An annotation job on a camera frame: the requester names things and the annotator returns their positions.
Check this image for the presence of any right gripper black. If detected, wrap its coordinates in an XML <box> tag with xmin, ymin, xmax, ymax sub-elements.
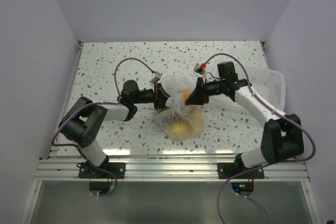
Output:
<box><xmin>186</xmin><ymin>77</ymin><xmax>226</xmax><ymax>105</ymax></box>

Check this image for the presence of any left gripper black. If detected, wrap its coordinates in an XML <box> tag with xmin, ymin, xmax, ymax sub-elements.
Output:
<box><xmin>132</xmin><ymin>82</ymin><xmax>178</xmax><ymax>111</ymax></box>

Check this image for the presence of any orange fake pineapple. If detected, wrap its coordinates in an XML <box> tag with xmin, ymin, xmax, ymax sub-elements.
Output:
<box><xmin>182</xmin><ymin>92</ymin><xmax>190</xmax><ymax>101</ymax></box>

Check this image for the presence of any clear printed plastic bag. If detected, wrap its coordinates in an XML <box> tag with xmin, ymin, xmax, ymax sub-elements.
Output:
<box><xmin>153</xmin><ymin>75</ymin><xmax>201</xmax><ymax>140</ymax></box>

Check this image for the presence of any yellow fake pear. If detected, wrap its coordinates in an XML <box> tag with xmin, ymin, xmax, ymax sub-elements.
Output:
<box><xmin>169</xmin><ymin>122</ymin><xmax>192</xmax><ymax>140</ymax></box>

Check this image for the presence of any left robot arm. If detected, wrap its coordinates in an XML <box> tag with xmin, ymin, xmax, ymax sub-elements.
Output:
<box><xmin>58</xmin><ymin>80</ymin><xmax>170</xmax><ymax>178</ymax></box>

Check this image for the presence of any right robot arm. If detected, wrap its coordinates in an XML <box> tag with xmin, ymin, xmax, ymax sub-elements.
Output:
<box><xmin>186</xmin><ymin>62</ymin><xmax>304</xmax><ymax>178</ymax></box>

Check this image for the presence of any white plastic basket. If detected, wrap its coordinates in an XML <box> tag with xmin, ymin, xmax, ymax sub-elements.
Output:
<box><xmin>209</xmin><ymin>66</ymin><xmax>287</xmax><ymax>114</ymax></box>

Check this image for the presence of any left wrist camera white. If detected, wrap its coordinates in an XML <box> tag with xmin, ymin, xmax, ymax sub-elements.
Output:
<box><xmin>150</xmin><ymin>71</ymin><xmax>162</xmax><ymax>85</ymax></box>

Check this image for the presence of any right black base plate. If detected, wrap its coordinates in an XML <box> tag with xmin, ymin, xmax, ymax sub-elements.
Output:
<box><xmin>217</xmin><ymin>154</ymin><xmax>265</xmax><ymax>179</ymax></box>

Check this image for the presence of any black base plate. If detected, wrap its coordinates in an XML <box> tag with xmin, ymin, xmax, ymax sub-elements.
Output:
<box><xmin>217</xmin><ymin>154</ymin><xmax>265</xmax><ymax>179</ymax></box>
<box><xmin>76</xmin><ymin>161</ymin><xmax>126</xmax><ymax>179</ymax></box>

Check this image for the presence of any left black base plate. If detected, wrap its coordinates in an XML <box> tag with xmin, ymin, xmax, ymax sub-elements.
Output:
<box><xmin>76</xmin><ymin>161</ymin><xmax>126</xmax><ymax>179</ymax></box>

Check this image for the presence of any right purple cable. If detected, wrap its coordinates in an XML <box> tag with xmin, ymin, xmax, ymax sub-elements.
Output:
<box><xmin>204</xmin><ymin>52</ymin><xmax>317</xmax><ymax>224</ymax></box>

